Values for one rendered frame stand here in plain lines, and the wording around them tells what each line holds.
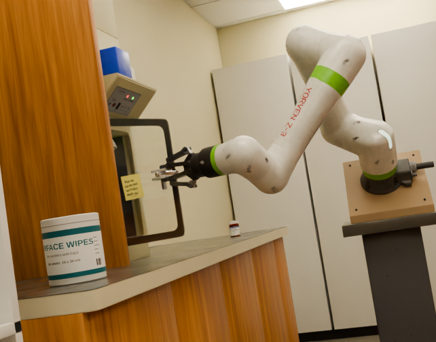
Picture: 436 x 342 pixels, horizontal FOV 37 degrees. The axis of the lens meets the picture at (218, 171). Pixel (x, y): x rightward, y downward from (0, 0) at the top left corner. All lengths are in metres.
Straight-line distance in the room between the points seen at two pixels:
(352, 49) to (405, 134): 2.97
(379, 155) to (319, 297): 2.84
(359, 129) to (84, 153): 0.94
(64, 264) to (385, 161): 1.23
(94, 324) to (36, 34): 1.04
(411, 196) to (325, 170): 2.60
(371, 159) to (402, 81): 2.71
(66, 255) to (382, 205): 1.25
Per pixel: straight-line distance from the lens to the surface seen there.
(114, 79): 1.99
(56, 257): 1.46
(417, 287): 2.35
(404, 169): 2.37
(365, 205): 2.35
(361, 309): 4.97
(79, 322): 1.25
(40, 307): 1.29
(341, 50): 1.96
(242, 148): 1.79
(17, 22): 2.08
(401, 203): 2.33
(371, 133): 2.24
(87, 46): 1.95
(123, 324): 1.39
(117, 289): 1.31
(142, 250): 2.22
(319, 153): 4.93
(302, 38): 2.06
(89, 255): 1.46
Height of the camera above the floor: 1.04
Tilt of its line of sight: 4 degrees up
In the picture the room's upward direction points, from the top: 9 degrees counter-clockwise
